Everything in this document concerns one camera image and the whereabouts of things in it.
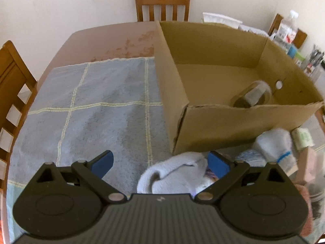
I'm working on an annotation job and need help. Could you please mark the blue grey knitted sock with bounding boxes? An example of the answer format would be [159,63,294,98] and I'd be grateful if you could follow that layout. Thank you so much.
[235,149,267,167]

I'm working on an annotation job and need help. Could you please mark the white sock blue band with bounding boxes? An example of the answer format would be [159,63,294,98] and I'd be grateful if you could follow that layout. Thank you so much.
[137,152,214,197]

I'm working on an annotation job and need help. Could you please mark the white sock blue stripes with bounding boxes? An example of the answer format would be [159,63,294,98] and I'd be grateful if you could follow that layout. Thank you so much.
[252,128,298,176]

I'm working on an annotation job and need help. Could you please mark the pink small box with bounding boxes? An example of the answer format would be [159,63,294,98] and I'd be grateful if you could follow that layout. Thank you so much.
[295,147,316,185]

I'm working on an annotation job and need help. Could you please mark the green tissue pack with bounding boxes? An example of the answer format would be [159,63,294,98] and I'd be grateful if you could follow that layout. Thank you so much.
[291,127,315,151]

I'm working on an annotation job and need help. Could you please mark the purple crochet octopus toy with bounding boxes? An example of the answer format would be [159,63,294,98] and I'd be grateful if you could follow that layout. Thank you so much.
[205,168,218,182]

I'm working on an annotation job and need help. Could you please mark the teal checked table cloth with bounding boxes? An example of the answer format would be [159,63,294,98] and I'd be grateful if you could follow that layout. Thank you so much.
[6,57,325,244]

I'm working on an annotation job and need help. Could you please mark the brown cardboard box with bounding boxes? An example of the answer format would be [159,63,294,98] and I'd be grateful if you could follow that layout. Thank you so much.
[154,22,323,155]

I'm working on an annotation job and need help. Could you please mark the wooden chair left side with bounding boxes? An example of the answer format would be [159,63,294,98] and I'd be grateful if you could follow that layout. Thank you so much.
[1,40,37,193]

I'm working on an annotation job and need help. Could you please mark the green lid small jar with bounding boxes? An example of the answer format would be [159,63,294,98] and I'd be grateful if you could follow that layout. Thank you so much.
[293,51,306,66]

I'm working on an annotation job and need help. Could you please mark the pen holder with pens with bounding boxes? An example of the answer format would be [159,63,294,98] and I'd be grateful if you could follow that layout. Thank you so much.
[303,44,324,78]

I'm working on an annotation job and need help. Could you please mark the clear plastic water bottle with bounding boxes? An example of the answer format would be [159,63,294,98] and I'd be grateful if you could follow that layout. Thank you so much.
[274,10,299,50]

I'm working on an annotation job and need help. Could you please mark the wooden chair right corner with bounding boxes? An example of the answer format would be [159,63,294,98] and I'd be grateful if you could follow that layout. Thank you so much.
[268,11,307,49]

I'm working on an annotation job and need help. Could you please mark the gold tissue box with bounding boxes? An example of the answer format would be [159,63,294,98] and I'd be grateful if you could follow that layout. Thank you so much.
[203,12,242,29]

